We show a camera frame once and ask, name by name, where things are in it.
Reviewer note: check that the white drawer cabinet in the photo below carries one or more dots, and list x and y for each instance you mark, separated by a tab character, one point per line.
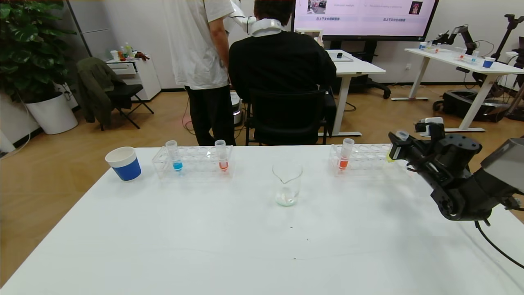
143	78

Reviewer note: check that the long white standing desk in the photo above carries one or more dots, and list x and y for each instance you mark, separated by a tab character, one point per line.
446	57

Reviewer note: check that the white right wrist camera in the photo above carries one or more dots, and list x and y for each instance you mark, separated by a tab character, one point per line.
432	123

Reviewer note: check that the black background robot arm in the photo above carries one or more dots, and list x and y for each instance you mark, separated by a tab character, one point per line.
466	35

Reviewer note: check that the brown plush toy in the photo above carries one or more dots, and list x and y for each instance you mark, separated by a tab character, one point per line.
142	56

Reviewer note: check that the clear plastic test tube rack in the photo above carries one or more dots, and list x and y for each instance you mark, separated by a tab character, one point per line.
364	162
196	163

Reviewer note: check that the olive green jacket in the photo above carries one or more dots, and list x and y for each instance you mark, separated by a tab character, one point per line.
96	88

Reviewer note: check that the white desktop drawer box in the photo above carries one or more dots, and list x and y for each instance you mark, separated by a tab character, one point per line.
311	32

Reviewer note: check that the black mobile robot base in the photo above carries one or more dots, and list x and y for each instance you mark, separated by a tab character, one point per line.
462	103

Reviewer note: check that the large display screen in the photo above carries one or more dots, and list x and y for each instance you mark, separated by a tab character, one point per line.
364	24

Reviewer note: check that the small blue background cup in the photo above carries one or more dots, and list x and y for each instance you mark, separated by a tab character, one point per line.
487	62

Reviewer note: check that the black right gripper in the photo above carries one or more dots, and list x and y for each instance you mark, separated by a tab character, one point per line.
395	149

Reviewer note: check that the background clear tube rack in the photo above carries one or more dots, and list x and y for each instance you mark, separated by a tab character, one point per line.
466	57

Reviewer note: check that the black folding chair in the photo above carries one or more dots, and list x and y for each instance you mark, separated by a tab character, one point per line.
125	91

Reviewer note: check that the white humanoid robot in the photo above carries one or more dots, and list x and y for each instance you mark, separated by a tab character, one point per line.
241	16

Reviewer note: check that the black office chair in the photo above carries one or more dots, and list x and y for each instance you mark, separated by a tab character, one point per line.
286	119

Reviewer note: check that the white cup on cabinet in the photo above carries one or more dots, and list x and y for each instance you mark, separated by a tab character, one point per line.
115	55

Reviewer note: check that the standing person in white shirt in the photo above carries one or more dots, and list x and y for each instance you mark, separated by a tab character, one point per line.
196	49

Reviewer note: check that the grey tablet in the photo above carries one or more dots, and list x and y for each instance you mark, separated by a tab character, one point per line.
344	59

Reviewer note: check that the orange pigment test tube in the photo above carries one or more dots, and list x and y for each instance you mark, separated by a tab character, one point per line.
223	165
343	164

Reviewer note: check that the yellow pigment test tube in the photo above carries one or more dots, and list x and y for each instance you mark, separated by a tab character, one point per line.
403	135

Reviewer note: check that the white plant pot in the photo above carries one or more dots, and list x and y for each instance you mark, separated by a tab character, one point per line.
53	115

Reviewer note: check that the green drink bottle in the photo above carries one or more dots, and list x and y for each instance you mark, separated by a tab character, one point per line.
129	50

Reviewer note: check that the white neck device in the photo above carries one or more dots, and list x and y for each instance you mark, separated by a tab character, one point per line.
266	26

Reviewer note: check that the blue pigment test tube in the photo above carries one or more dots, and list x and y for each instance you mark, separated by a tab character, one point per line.
177	165

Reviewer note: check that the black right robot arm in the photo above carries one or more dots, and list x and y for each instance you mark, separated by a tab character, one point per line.
470	200

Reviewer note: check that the blue and white paper cup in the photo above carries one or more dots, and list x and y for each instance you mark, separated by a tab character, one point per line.
126	168

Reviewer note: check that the large green potted plant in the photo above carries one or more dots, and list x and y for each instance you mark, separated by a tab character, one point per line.
28	49

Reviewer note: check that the white office desk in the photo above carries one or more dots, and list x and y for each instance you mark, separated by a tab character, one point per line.
356	66

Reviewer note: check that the black display stand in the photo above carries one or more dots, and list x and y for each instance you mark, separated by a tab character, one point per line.
370	46

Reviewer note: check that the glass beaker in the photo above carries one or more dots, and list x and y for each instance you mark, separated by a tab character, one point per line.
286	196

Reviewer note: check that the seated person in black sweater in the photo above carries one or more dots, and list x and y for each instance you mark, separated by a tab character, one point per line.
278	65

